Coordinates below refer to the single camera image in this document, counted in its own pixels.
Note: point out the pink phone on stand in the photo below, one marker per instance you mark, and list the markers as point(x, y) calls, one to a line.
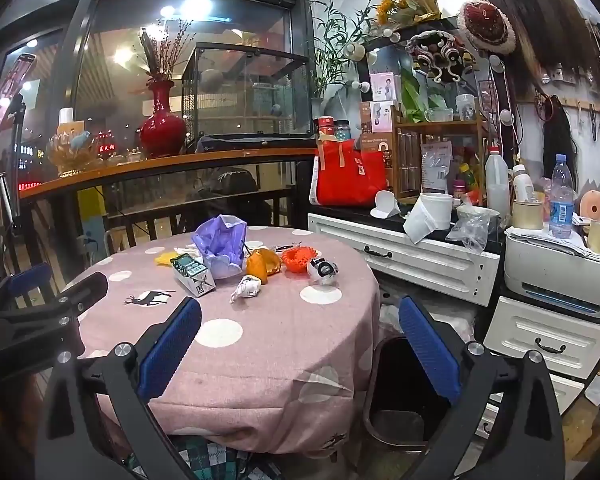
point(10, 95)

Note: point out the white printer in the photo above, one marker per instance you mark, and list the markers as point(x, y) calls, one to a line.
point(560, 272)

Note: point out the red can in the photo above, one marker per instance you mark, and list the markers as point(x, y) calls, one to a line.
point(324, 127)

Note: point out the red tote bag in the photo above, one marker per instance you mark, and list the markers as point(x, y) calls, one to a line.
point(352, 177)

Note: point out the red round hat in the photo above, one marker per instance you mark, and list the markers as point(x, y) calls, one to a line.
point(486, 27)

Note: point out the lion head ornament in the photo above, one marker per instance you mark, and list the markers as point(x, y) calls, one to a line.
point(440, 55)

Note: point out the small white bottle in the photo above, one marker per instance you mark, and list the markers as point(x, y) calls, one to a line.
point(522, 182)

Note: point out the clear plastic cup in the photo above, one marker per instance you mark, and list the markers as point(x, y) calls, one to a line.
point(465, 107)

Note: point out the white phone stand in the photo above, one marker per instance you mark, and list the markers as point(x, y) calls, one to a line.
point(386, 205)

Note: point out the wooden shelf rack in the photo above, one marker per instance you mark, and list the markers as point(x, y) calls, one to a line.
point(440, 160)

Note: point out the glass display case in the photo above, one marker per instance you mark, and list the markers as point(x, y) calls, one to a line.
point(245, 95)

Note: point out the clear plastic bag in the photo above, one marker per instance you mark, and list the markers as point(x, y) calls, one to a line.
point(467, 234)

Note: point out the jar with dark lid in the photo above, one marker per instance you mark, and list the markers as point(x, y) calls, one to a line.
point(341, 130)

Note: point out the white drawer unit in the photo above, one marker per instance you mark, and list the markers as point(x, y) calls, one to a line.
point(545, 337)

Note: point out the black chair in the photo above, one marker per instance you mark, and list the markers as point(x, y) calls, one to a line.
point(230, 185)

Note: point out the gold lotus ornament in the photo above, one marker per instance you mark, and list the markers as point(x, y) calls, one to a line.
point(75, 152)

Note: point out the brown box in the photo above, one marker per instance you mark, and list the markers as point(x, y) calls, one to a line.
point(375, 120)

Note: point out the red vase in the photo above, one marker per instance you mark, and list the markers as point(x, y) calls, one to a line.
point(162, 127)

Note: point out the white bucket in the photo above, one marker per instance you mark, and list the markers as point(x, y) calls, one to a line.
point(440, 207)

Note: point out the green plant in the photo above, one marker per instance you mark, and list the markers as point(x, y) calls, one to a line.
point(337, 45)

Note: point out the white plastic jug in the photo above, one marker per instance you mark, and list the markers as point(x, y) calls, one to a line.
point(497, 180)

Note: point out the green and white carton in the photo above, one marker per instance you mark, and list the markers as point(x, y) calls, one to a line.
point(192, 272)

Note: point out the orange peel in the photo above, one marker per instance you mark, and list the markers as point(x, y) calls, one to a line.
point(261, 265)

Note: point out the dried branches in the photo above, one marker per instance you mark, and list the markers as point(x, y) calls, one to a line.
point(162, 50)

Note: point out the white packet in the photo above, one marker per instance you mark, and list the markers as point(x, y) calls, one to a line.
point(435, 160)

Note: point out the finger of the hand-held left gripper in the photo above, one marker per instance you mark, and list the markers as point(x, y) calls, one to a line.
point(30, 277)
point(82, 290)

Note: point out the pink box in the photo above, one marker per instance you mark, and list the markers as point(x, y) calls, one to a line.
point(385, 87)

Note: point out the wooden ledge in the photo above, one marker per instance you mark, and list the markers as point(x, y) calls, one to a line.
point(155, 166)

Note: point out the yellow peel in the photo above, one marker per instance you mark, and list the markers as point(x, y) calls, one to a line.
point(162, 258)

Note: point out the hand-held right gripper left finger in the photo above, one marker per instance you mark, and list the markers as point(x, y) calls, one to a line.
point(172, 345)

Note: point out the purple plastic bag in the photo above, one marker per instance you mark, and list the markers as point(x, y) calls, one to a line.
point(220, 245)

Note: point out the pink dotted tablecloth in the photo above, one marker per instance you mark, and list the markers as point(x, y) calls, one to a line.
point(260, 340)

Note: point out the clear wrapper with black print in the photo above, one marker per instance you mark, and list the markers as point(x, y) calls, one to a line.
point(322, 270)

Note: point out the water bottle with blue label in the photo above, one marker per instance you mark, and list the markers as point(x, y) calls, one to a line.
point(561, 197)

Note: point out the sunflower bouquet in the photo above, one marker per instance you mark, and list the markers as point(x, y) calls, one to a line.
point(405, 0)

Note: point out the black trash bin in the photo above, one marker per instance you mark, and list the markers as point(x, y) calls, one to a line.
point(405, 400)

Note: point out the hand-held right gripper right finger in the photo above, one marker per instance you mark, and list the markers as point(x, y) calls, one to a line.
point(425, 345)

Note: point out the yellow board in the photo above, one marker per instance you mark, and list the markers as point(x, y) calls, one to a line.
point(90, 220)

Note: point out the black hanging wig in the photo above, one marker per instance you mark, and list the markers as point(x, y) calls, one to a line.
point(560, 135)

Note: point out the pink round disc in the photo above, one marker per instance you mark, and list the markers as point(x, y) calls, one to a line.
point(592, 205)

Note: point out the white wrapper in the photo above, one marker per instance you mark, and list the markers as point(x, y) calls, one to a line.
point(245, 289)

